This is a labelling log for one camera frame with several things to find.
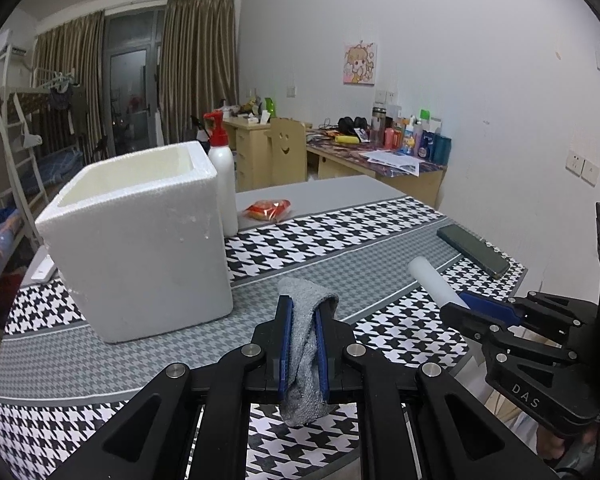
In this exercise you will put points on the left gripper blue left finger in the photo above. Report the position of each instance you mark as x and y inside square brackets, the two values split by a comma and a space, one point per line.
[284, 320]

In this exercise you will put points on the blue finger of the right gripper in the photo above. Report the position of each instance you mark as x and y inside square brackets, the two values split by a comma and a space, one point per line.
[468, 323]
[500, 310]

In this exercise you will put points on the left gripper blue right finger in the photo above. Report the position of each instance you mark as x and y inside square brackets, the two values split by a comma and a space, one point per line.
[320, 318]

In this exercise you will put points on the white foam roll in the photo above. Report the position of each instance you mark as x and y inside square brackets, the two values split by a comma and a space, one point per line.
[431, 280]

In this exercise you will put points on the grey sock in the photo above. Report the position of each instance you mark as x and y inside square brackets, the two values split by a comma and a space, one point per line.
[304, 403]

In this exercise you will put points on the person right hand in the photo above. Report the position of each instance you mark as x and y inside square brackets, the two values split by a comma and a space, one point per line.
[551, 447]

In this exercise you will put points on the black smartphone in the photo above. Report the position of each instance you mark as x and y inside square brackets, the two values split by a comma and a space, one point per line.
[474, 249]

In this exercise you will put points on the red snack packet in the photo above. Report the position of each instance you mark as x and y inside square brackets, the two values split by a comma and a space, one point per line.
[268, 210]

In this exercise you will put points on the wooden desk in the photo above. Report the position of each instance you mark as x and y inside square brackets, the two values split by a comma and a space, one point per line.
[327, 159]

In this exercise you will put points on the white pump bottle red top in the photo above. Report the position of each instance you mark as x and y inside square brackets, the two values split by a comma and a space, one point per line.
[222, 159]

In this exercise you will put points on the white styrofoam box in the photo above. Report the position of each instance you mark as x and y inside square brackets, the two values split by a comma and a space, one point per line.
[139, 243]

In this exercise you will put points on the wooden smiley chair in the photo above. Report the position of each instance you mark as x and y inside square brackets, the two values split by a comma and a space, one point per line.
[288, 151]

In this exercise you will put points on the white papers on desk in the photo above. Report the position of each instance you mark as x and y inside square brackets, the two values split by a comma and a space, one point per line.
[395, 160]

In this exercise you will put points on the white remote control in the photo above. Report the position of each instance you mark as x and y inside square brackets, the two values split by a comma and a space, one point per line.
[41, 269]

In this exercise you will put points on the houndstooth table cloth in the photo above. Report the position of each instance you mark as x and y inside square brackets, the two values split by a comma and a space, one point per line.
[59, 382]

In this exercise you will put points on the right brown curtain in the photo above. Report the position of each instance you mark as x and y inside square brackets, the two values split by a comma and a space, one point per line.
[198, 62]

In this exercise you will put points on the brown curtain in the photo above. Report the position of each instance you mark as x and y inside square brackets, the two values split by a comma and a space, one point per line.
[74, 50]
[198, 62]

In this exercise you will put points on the metal bunk bed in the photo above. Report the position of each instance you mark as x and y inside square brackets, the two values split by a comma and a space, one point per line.
[42, 119]

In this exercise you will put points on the glass balcony door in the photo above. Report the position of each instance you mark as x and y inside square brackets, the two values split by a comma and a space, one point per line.
[130, 67]

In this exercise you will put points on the left brown curtain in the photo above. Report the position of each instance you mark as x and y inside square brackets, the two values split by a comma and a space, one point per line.
[74, 50]

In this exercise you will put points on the wall socket pair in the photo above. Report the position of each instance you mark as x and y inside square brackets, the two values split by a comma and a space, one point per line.
[582, 168]

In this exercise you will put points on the anime wall poster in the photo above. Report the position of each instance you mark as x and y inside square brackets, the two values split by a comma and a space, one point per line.
[360, 63]

